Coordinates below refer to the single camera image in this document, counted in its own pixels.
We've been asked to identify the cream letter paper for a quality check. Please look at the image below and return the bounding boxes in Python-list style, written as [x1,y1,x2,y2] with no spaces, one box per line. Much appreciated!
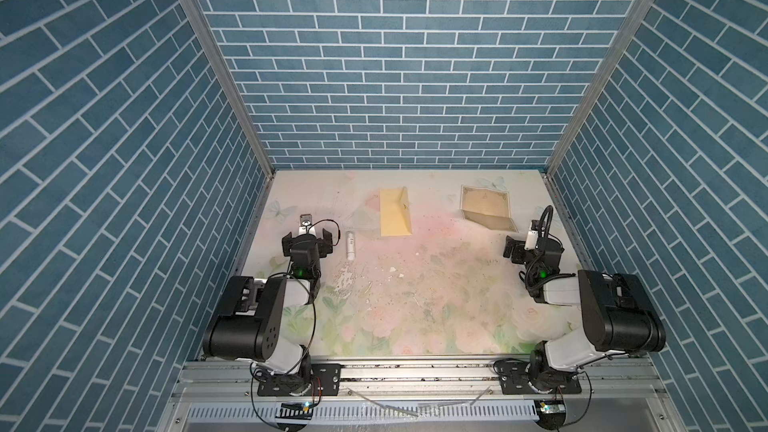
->
[460,185,518,232]

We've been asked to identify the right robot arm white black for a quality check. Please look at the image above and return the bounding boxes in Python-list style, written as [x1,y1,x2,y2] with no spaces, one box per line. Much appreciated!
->
[493,232,666,395]

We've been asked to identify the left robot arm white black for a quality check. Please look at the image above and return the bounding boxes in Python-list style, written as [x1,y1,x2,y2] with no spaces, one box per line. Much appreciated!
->
[202,224,341,387]

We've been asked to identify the white glue stick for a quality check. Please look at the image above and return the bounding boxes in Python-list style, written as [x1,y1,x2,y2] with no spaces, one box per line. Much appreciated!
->
[345,231,356,261]

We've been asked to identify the right controller board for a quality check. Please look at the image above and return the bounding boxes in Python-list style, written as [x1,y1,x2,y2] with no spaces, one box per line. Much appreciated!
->
[537,400,567,415]

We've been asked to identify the controller board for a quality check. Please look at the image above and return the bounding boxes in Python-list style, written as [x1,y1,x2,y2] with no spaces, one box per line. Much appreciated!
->
[276,402,316,422]
[537,400,567,415]

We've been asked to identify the left controller board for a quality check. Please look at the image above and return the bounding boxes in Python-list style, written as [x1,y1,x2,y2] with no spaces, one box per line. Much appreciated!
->
[276,402,316,422]

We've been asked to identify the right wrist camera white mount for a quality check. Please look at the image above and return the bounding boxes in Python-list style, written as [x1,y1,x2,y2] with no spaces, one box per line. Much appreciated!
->
[524,220,539,250]

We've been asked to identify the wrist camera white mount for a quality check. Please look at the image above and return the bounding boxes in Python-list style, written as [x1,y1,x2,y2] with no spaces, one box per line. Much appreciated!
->
[298,214,316,235]
[524,220,539,250]

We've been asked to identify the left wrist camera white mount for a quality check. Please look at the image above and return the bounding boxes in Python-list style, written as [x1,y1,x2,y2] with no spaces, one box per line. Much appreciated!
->
[298,214,316,235]

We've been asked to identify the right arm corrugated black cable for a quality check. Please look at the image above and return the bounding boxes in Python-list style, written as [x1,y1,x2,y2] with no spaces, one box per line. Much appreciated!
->
[535,204,556,241]

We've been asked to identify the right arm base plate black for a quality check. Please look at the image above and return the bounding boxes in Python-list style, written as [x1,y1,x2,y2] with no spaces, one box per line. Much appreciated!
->
[492,358,582,395]

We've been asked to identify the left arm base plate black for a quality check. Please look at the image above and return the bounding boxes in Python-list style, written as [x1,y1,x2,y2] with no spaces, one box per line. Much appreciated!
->
[254,363,342,397]

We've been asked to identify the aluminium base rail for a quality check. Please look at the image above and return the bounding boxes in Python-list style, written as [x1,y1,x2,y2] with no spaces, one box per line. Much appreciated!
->
[171,355,666,402]

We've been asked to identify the white slotted cable duct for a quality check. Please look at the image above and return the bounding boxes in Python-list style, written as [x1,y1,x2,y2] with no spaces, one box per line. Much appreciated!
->
[187,400,539,426]

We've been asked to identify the left aluminium corner post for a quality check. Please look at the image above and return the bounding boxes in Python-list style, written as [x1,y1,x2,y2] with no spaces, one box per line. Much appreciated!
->
[154,0,276,178]

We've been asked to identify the aluminium corner post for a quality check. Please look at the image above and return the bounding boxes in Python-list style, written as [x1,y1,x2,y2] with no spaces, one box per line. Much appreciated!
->
[154,0,276,178]
[544,0,685,178]

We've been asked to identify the right aluminium corner post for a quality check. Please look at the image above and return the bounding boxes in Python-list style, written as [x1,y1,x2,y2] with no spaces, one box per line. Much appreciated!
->
[544,0,685,178]

